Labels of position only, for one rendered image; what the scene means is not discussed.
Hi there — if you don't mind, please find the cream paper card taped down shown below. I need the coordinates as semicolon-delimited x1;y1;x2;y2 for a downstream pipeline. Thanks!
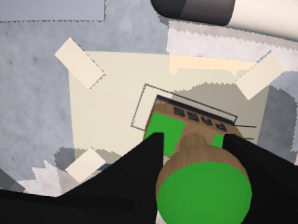
55;37;286;183

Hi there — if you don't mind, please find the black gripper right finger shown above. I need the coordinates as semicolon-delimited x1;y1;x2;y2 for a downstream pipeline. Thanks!
222;133;298;224

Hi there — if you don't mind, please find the green-topped wooden stamp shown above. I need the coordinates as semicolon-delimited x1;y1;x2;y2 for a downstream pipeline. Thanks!
142;95;253;224

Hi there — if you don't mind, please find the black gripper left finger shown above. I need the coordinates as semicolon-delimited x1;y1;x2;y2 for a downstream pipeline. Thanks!
0;132;165;224

